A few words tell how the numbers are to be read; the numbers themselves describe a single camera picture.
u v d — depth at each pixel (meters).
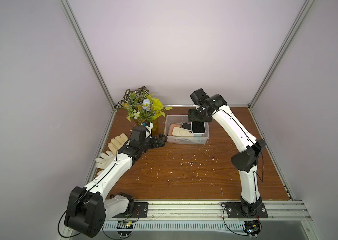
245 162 0.50
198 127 0.81
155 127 1.07
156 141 0.73
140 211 0.73
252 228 0.70
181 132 1.01
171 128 1.03
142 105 0.90
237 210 0.73
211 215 0.73
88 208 0.41
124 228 0.72
